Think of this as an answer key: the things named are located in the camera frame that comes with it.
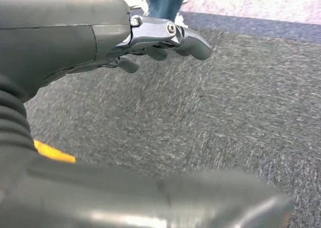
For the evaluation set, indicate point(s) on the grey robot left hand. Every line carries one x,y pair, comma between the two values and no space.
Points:
62,37

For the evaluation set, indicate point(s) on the yellow floor tape square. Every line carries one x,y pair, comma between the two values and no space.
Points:
55,153

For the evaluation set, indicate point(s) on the person's leg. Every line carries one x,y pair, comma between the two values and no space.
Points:
164,2

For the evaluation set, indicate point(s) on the person's shoe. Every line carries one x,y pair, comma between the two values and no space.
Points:
180,20

